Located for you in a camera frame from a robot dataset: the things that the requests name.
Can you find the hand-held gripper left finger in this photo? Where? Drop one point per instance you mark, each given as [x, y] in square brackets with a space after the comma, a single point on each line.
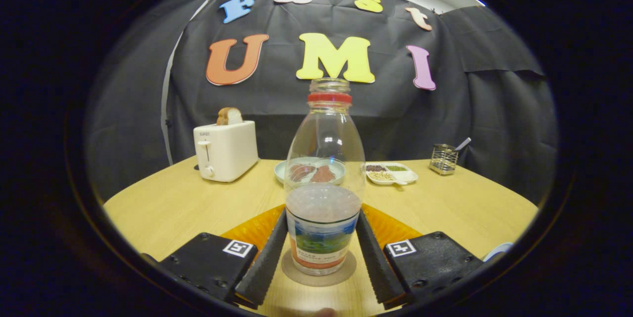
[264, 262]

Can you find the pale blue cup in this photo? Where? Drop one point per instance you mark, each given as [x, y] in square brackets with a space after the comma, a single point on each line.
[497, 250]

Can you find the clear plastic juice bottle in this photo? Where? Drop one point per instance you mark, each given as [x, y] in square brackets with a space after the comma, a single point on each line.
[324, 228]

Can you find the brown meat piece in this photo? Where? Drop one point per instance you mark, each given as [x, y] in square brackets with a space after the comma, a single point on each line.
[324, 174]
[301, 172]

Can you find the white toaster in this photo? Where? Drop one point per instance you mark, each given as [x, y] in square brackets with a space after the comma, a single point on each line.
[227, 151]

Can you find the pale blue plate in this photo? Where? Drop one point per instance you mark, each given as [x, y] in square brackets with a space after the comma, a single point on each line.
[280, 171]

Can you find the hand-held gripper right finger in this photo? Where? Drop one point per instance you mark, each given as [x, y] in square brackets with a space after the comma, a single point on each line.
[376, 262]

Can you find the round brown coaster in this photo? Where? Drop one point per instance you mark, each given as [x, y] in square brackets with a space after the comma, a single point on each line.
[316, 281]

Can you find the bread slice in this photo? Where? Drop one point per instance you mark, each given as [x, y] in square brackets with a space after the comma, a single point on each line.
[230, 116]

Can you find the black backdrop cloth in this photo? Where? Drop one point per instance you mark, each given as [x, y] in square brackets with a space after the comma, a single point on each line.
[277, 104]

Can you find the wooden table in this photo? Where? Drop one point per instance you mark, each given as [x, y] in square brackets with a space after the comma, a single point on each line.
[173, 208]

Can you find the white divided dish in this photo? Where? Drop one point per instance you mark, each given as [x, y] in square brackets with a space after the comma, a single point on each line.
[403, 176]

